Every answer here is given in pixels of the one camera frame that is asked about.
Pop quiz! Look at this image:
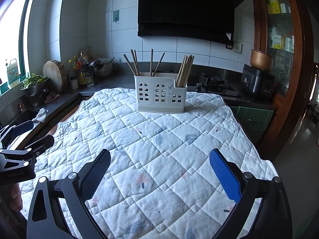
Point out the wooden chopstick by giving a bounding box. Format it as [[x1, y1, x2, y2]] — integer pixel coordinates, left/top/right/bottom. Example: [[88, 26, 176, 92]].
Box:
[[176, 56, 191, 87], [123, 53, 136, 76], [133, 50, 140, 76], [179, 55, 192, 87], [182, 55, 194, 87], [149, 49, 154, 77], [131, 49, 139, 76], [176, 56, 188, 87], [153, 52, 165, 77]]

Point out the person's left hand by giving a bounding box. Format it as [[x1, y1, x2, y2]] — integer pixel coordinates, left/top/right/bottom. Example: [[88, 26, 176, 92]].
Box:
[[8, 183, 23, 212]]

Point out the grey dish rag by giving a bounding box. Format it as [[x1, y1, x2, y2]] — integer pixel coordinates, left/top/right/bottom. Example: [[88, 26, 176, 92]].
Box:
[[31, 108, 47, 123]]

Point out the metal bowl of greens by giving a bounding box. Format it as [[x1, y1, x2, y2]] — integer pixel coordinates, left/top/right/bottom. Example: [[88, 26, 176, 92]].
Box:
[[21, 73, 50, 106]]

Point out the dark sauce bottle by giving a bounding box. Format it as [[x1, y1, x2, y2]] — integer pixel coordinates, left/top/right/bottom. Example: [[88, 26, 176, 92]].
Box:
[[69, 57, 78, 90]]

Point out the round wooden cutting board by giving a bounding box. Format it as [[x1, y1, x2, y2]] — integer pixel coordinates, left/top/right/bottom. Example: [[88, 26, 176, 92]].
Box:
[[42, 60, 68, 94]]

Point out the cooking oil bottle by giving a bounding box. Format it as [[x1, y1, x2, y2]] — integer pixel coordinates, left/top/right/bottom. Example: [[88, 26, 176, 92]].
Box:
[[77, 51, 88, 86]]

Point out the white quilted cloth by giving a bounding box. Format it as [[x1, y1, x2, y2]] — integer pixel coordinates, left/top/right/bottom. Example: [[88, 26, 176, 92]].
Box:
[[35, 88, 277, 238]]

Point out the white plastic utensil holder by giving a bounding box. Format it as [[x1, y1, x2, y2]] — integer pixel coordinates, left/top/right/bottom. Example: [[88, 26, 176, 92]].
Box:
[[134, 72, 187, 114]]

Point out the black rice cooker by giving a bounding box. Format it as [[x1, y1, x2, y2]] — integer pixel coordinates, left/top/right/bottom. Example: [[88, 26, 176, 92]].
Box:
[[241, 64, 276, 99]]

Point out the black gas stove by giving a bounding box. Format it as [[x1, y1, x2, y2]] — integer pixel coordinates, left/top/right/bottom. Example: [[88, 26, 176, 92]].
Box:
[[187, 73, 240, 98]]

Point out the copper coloured pot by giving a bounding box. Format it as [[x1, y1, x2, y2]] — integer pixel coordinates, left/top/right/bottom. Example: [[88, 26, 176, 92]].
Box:
[[250, 49, 274, 72]]

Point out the wooden glass cabinet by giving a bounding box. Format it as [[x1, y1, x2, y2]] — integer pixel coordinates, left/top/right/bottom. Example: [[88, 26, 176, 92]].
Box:
[[253, 0, 314, 161]]

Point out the green wall hook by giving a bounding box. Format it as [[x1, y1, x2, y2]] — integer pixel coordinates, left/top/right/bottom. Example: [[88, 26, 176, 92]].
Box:
[[112, 10, 119, 23]]

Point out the white wall socket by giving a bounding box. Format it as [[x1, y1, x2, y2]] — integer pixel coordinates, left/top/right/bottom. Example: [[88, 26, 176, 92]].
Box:
[[233, 41, 242, 54]]

